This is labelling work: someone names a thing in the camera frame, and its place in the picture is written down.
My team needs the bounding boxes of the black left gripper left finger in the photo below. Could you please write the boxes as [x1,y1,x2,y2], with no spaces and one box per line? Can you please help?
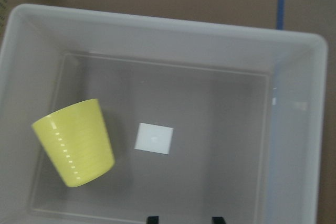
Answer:
[146,216,159,224]

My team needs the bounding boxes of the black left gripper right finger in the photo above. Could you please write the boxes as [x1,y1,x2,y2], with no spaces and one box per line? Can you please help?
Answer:
[212,216,226,224]

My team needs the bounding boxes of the yellow plastic cup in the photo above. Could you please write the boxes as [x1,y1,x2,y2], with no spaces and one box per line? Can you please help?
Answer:
[31,99,115,187]

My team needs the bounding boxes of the white label in box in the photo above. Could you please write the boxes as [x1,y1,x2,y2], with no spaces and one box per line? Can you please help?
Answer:
[134,123,173,155]

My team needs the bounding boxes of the translucent white storage box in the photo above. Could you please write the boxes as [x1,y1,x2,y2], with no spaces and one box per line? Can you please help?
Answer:
[1,4,328,223]

